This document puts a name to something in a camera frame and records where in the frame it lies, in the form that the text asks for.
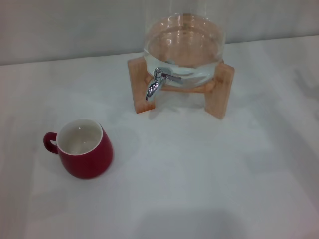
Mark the chrome faucet with lever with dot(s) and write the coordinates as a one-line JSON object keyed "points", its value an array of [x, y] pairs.
{"points": [[153, 87]]}

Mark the red ceramic cup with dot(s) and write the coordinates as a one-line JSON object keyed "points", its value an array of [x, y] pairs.
{"points": [[87, 159]]}

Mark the wooden dispenser stand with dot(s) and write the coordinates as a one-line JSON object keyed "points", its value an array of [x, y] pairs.
{"points": [[225, 94]]}

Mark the glass water dispenser jar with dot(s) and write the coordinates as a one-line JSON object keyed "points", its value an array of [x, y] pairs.
{"points": [[184, 37]]}

